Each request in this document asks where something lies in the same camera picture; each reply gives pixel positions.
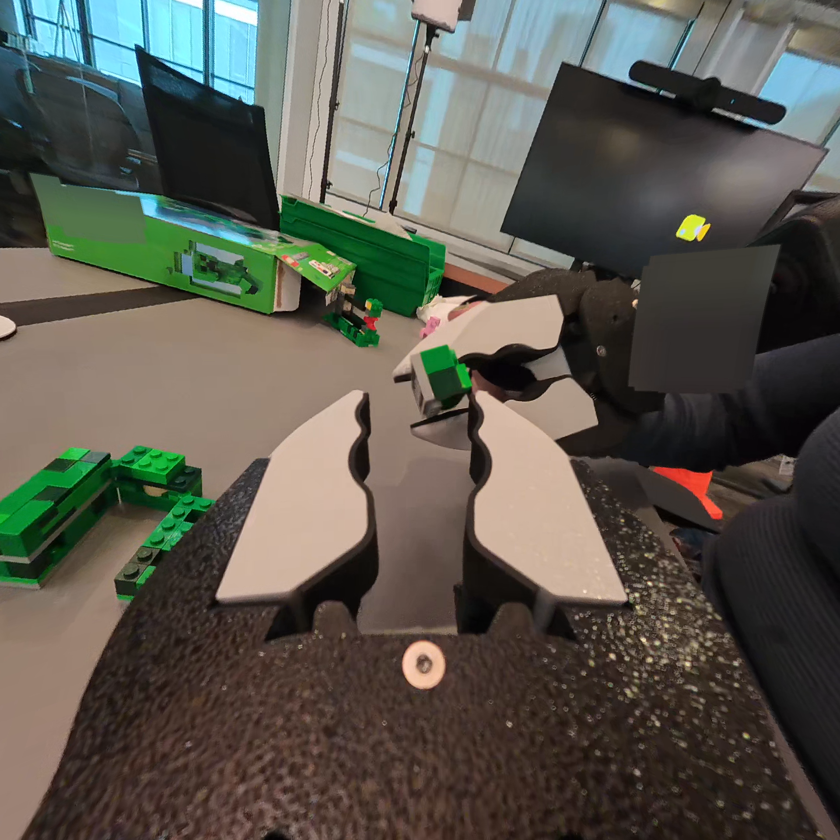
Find green toy box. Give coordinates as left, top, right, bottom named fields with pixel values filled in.
left=31, top=172, right=358, bottom=316

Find small brick figure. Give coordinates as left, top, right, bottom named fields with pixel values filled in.
left=323, top=283, right=385, bottom=349

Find green brick build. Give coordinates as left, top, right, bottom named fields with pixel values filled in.
left=0, top=445, right=216, bottom=601

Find white paper sheet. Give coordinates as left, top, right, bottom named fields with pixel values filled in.
left=322, top=205, right=413, bottom=240

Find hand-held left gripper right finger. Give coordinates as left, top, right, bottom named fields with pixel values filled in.
left=462, top=392, right=630, bottom=626

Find grey desk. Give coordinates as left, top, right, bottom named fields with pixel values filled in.
left=0, top=246, right=657, bottom=840

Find person's right forearm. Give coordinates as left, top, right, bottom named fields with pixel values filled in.
left=623, top=335, right=840, bottom=473

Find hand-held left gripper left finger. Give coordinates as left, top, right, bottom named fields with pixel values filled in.
left=215, top=389, right=382, bottom=619

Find person's leg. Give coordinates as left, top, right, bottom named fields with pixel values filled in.
left=702, top=407, right=840, bottom=788

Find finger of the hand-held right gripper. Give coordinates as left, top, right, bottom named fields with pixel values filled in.
left=392, top=294, right=573, bottom=385
left=410, top=375, right=600, bottom=455

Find brown wooden board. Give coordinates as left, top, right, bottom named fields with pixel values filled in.
left=443, top=252, right=519, bottom=296

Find white light panel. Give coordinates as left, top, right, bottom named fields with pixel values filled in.
left=412, top=0, right=476, bottom=32

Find white crumpled paper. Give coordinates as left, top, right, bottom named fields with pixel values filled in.
left=427, top=294, right=490, bottom=322

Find black video bar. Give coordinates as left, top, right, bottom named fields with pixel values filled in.
left=629, top=60, right=787, bottom=127

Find small green brick block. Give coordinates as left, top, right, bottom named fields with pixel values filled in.
left=410, top=344, right=475, bottom=416

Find black light stand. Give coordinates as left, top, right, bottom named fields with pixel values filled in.
left=319, top=0, right=347, bottom=204
left=381, top=26, right=442, bottom=214

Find black monitor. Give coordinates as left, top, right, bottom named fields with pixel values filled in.
left=500, top=62, right=829, bottom=280

